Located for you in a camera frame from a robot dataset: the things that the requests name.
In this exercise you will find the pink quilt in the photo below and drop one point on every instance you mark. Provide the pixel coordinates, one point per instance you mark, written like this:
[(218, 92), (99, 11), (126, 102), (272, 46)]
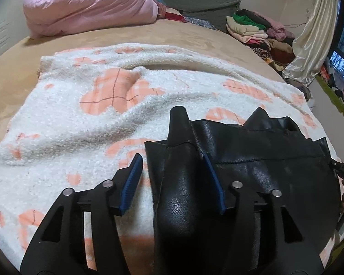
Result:
[(89, 5)]

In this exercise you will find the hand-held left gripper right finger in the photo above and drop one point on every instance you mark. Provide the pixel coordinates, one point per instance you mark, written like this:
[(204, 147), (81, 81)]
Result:
[(215, 183)]

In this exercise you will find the red and teal cloths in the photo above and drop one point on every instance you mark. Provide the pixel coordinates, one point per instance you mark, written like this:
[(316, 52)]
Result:
[(172, 11)]

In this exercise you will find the cream curtain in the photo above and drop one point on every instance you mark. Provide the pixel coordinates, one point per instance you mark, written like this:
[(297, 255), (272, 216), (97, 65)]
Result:
[(312, 40)]

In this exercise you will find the pile of folded clothes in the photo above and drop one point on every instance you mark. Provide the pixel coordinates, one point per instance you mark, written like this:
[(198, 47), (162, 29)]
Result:
[(261, 37)]

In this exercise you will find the white pink patterned fleece blanket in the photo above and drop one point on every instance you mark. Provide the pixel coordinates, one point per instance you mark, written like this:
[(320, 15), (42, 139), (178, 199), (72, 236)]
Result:
[(89, 120)]

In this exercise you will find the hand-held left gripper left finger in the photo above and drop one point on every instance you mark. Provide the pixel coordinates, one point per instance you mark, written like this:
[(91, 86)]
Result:
[(130, 186)]

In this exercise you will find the colourful clothes heap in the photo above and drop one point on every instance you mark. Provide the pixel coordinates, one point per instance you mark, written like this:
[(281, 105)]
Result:
[(341, 91)]

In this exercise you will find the grey headboard cushion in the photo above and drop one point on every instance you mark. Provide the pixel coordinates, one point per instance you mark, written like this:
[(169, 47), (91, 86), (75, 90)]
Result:
[(195, 0)]

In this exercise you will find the black leather jacket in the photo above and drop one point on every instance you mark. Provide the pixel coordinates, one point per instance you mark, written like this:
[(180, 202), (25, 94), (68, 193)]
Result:
[(246, 177)]

